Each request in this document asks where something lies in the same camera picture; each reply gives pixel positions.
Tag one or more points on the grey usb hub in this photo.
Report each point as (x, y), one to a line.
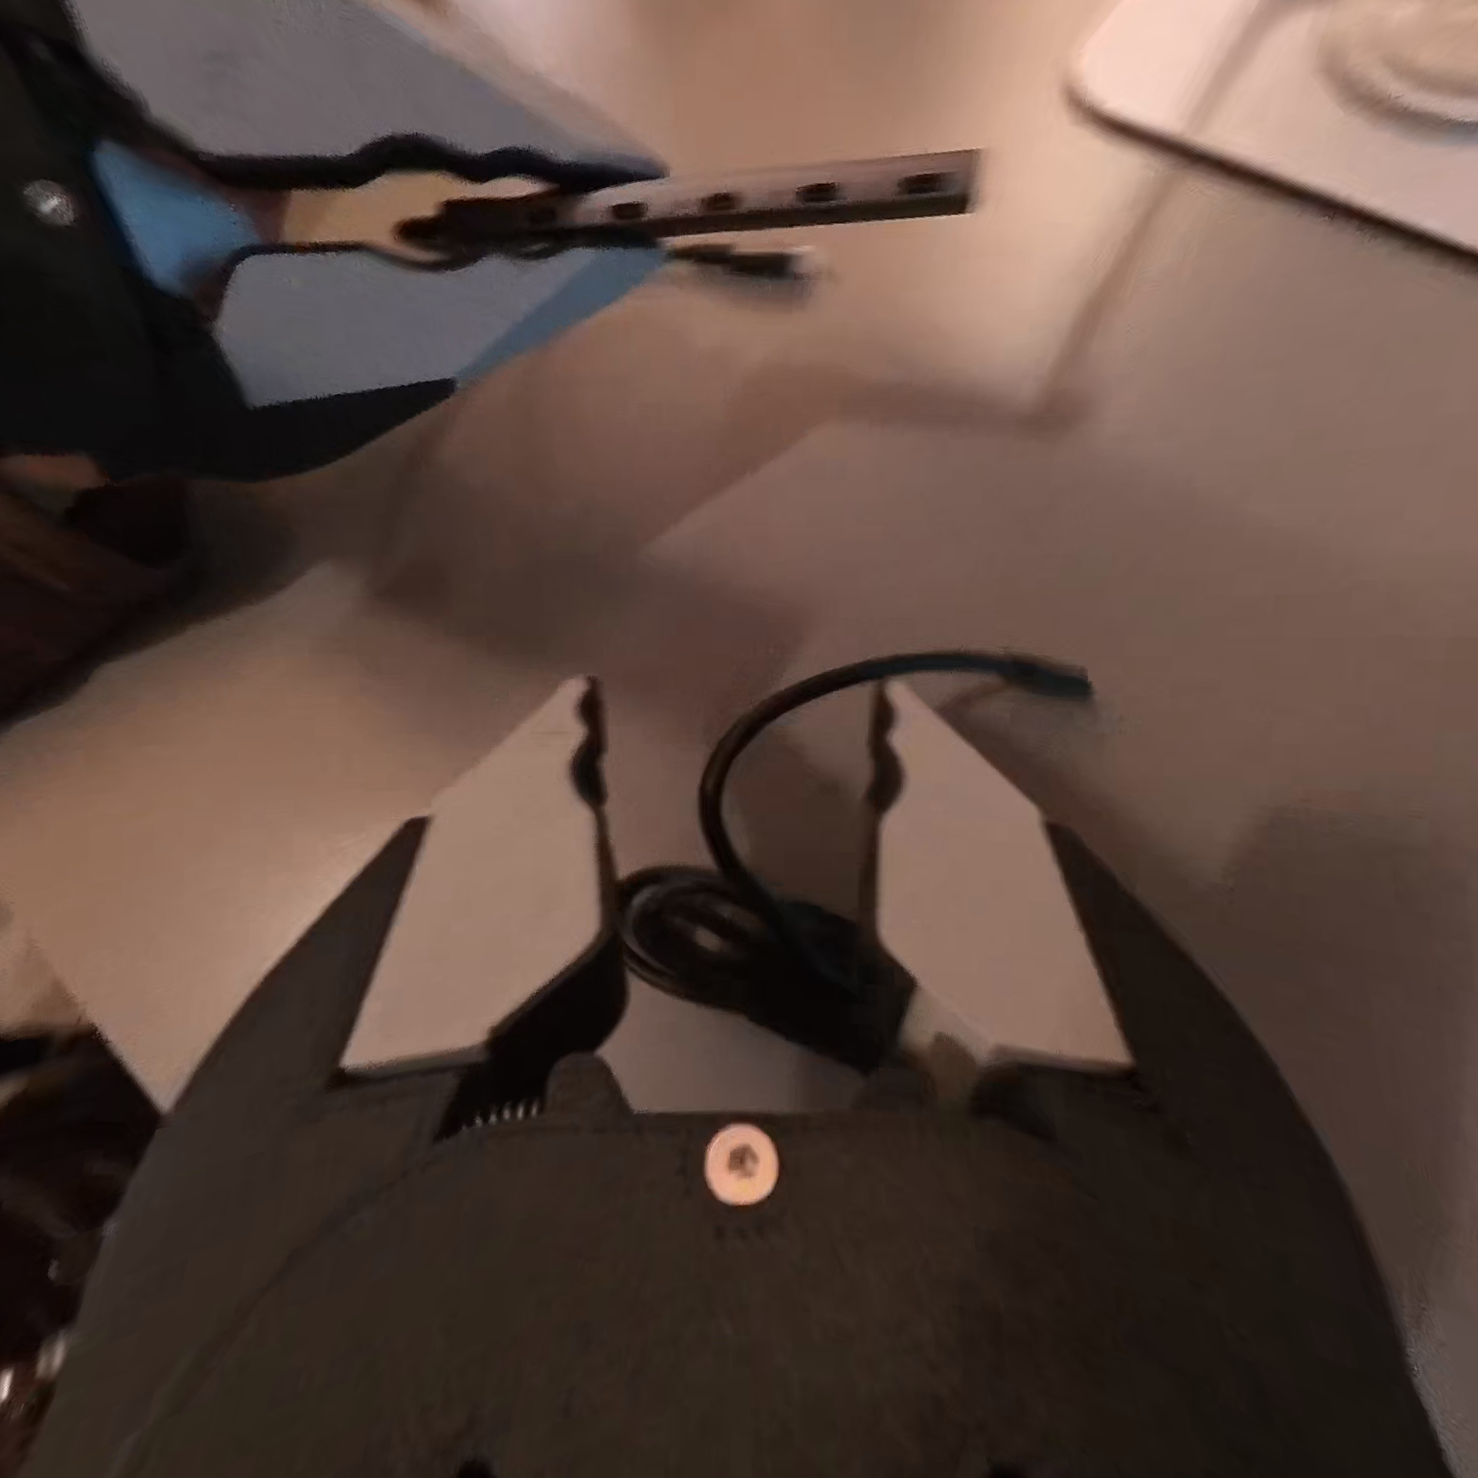
(807, 191)

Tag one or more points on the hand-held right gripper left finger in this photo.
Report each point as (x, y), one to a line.
(496, 902)

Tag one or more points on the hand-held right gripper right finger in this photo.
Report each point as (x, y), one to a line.
(992, 902)

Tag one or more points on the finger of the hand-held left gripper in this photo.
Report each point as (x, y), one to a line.
(346, 69)
(461, 312)

